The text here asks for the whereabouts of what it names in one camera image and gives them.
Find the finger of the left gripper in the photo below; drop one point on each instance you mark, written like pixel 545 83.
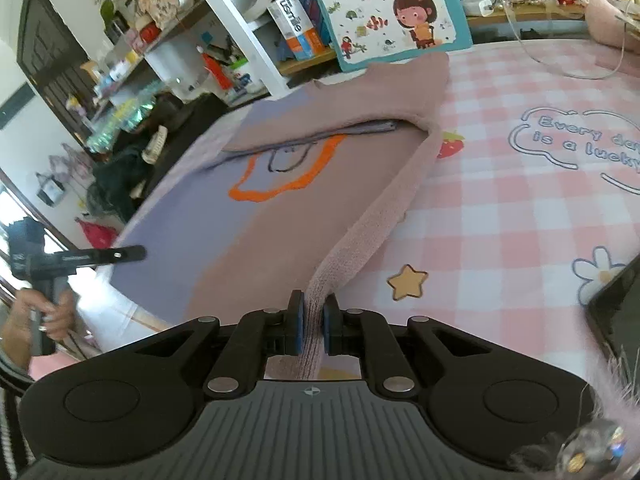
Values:
pixel 102 257

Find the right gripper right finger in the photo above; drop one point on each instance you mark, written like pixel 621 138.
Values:
pixel 485 401

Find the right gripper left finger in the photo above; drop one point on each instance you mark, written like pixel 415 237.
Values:
pixel 133 402

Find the purple and pink sweater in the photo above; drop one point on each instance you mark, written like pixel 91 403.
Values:
pixel 299 196

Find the person's left hand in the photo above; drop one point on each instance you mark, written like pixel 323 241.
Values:
pixel 58 319

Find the pink checkered table mat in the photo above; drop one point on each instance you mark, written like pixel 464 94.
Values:
pixel 532 205

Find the red tassel ornament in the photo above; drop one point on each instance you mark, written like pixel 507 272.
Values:
pixel 216 70

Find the white wooden bookshelf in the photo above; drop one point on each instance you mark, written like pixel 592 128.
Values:
pixel 250 25

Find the usmile white orange box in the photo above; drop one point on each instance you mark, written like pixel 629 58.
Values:
pixel 296 28

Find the children's sound book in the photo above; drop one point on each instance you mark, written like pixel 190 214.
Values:
pixel 368 31

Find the pink plush item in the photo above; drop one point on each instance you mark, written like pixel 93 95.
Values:
pixel 605 27

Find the white power adapter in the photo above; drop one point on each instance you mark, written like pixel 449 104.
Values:
pixel 478 8

